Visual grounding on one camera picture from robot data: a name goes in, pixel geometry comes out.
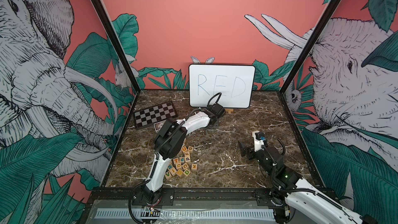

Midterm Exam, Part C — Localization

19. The wooden block green D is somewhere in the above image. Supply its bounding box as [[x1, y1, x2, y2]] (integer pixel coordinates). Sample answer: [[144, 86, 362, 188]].
[[183, 169, 191, 176]]

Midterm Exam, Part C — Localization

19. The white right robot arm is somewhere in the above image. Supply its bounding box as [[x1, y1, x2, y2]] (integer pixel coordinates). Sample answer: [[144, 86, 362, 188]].
[[238, 136, 378, 224]]

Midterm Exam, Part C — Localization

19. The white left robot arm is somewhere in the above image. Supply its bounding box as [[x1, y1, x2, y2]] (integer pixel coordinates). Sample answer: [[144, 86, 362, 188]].
[[141, 103, 226, 204]]

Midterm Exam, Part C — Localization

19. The wooden easel stand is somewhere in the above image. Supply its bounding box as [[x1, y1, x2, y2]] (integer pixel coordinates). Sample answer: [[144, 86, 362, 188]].
[[225, 108, 234, 114]]

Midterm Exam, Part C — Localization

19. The white dry-erase board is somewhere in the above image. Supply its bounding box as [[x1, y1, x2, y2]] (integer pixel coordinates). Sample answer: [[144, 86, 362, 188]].
[[189, 64, 256, 108]]

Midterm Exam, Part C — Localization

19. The playing card deck box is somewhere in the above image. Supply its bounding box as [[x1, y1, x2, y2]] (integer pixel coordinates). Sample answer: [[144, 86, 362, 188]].
[[154, 121, 164, 132]]

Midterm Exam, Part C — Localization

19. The wooden block orange K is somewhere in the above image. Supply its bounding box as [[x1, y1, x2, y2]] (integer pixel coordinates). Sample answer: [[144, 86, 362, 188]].
[[191, 164, 198, 171]]

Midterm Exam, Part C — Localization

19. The black white chessboard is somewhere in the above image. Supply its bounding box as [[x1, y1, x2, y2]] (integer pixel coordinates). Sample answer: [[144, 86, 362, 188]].
[[133, 102, 178, 129]]

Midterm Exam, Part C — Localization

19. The wooden block brown I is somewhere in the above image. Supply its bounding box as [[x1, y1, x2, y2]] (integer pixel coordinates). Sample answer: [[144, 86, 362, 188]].
[[169, 167, 177, 176]]

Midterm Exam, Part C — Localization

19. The wooden block green V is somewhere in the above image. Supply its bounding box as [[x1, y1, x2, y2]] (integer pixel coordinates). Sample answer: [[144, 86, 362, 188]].
[[165, 171, 173, 180]]

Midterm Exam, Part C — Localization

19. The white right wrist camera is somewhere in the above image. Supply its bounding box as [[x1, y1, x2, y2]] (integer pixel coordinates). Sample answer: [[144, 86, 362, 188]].
[[252, 131, 267, 152]]

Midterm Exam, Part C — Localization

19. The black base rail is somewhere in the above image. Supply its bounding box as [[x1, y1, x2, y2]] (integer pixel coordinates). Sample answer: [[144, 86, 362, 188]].
[[88, 187, 277, 208]]

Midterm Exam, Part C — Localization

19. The white slotted cable duct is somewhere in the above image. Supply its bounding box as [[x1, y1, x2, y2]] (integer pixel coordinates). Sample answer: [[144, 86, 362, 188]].
[[94, 208, 275, 221]]

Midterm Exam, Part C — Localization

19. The black enclosure frame post left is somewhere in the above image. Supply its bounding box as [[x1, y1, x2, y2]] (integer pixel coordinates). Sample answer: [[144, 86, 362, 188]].
[[90, 0, 141, 94]]

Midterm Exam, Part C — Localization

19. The black enclosure frame post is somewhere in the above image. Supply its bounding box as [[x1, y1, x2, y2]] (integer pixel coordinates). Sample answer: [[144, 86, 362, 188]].
[[90, 0, 141, 94], [279, 0, 341, 94]]

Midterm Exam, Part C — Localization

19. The black enclosure frame post right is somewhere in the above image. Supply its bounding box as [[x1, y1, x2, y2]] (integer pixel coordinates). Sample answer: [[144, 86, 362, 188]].
[[279, 0, 341, 94]]

